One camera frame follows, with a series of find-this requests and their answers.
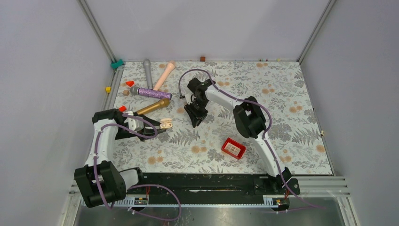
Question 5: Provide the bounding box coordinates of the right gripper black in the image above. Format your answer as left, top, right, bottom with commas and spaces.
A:
184, 98, 209, 129

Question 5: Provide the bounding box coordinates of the red plastic tray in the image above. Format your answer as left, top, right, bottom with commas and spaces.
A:
221, 138, 246, 160

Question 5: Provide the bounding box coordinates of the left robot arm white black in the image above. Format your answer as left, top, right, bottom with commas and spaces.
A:
74, 109, 173, 208

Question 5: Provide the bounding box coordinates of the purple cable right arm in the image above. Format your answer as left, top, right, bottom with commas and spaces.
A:
178, 68, 328, 215

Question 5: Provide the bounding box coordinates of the red block on mat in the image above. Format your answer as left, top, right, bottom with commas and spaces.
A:
119, 106, 127, 112

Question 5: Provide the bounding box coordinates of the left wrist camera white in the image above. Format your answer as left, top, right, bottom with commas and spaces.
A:
126, 113, 144, 132

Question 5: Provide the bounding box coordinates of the floral patterned table mat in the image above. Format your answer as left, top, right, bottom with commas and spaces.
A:
112, 61, 333, 175

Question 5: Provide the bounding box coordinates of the teal plastic piece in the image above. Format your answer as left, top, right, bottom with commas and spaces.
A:
111, 59, 124, 69

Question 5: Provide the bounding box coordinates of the purple glitter toy microphone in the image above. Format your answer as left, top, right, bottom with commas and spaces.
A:
130, 86, 172, 100

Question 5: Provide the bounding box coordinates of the beige toy microphone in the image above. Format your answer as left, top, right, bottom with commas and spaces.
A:
153, 61, 176, 91

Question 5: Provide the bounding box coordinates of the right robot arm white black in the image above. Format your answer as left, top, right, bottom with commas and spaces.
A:
184, 78, 300, 196

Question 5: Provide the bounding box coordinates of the gold toy microphone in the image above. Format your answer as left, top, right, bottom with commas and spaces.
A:
136, 98, 170, 114

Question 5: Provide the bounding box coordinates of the grey toy microphone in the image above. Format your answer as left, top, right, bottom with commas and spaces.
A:
143, 59, 153, 89

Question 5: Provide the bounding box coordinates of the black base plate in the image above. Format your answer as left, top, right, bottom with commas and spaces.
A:
127, 170, 301, 205

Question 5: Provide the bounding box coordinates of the red triangular block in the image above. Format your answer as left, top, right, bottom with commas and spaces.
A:
125, 81, 135, 87

